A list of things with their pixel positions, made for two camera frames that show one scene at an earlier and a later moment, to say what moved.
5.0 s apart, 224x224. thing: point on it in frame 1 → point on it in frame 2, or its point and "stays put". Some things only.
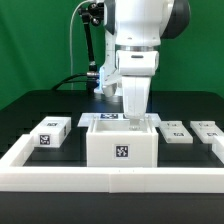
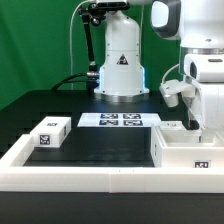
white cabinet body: (111, 143) → (176, 148)
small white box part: (51, 131) stays put
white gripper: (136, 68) → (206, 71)
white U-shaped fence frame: (15, 176) stays put
